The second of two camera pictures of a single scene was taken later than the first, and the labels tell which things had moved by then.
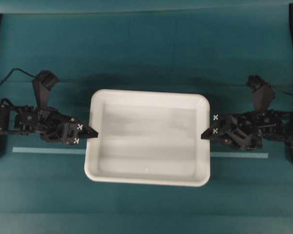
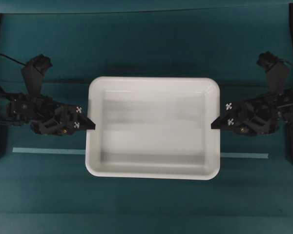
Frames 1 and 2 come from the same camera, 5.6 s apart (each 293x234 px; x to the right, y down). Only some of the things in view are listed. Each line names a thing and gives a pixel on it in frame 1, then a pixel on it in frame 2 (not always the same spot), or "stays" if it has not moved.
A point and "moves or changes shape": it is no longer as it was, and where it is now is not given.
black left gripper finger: [84, 131] → [81, 121]
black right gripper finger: [213, 132] → [228, 120]
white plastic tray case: [149, 137] moves or changes shape
